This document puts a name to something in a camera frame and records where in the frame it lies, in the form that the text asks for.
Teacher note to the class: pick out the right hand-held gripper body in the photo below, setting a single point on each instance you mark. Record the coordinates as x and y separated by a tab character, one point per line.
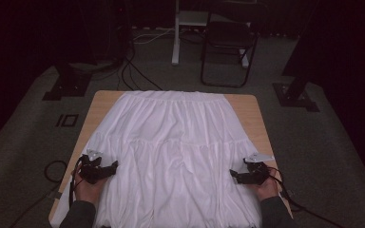
256	172

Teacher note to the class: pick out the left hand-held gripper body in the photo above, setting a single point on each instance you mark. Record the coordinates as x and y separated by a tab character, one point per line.
92	171

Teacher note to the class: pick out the white skirt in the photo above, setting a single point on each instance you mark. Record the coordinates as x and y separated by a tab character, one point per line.
171	142

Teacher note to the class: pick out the person's right hand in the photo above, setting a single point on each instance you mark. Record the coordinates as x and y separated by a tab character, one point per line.
267	190

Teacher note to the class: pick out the person's left hand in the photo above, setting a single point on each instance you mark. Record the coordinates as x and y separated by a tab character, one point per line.
87	191

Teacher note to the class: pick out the grey floor tape piece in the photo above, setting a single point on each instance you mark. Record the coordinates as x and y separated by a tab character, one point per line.
56	195

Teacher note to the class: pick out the black square stand base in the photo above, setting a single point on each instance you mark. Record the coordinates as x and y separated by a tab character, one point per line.
293	99
69	87

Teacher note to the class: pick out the round grey stand base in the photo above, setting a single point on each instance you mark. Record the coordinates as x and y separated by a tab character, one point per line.
88	66

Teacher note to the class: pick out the black folding chair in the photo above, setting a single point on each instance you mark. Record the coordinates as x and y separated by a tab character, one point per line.
228	34

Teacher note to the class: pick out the white desk frame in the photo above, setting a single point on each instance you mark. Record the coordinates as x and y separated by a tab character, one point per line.
176	47

